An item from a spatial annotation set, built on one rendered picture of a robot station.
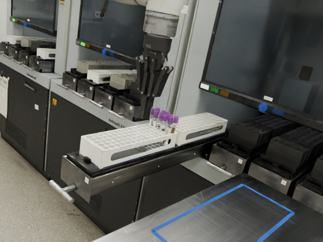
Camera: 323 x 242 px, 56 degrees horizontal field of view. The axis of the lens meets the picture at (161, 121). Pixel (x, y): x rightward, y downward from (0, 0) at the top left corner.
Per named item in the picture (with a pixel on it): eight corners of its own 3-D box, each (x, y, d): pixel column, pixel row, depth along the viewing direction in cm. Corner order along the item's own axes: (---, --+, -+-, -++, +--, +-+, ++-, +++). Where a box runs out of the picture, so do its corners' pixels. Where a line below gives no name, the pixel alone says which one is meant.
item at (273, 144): (300, 168, 100) (306, 151, 98) (297, 169, 98) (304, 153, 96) (267, 153, 107) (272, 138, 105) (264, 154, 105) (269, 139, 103)
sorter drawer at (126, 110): (196, 100, 195) (199, 87, 192) (214, 107, 187) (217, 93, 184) (105, 112, 142) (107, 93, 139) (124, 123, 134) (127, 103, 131)
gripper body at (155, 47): (138, 31, 82) (132, 65, 85) (160, 37, 77) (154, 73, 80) (156, 33, 88) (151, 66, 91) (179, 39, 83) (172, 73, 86)
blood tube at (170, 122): (165, 148, 98) (172, 116, 94) (167, 150, 97) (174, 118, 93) (160, 148, 97) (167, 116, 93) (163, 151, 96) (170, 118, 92)
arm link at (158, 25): (163, 13, 74) (159, 38, 76) (186, 18, 81) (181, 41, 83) (138, 8, 80) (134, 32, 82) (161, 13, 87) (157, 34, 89)
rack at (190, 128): (204, 126, 128) (207, 112, 126) (224, 135, 122) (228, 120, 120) (156, 137, 106) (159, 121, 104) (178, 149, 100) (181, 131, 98)
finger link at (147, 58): (148, 56, 83) (145, 55, 84) (141, 95, 87) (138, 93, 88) (158, 56, 86) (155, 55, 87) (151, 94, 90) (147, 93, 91)
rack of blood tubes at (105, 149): (153, 138, 105) (155, 121, 103) (174, 150, 99) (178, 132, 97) (77, 156, 83) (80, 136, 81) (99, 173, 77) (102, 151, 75)
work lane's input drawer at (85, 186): (202, 137, 134) (206, 118, 131) (229, 150, 126) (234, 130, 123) (44, 183, 81) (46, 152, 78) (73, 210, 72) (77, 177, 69)
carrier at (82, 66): (91, 75, 169) (92, 65, 167) (87, 75, 168) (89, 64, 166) (79, 70, 176) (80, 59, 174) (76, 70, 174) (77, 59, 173)
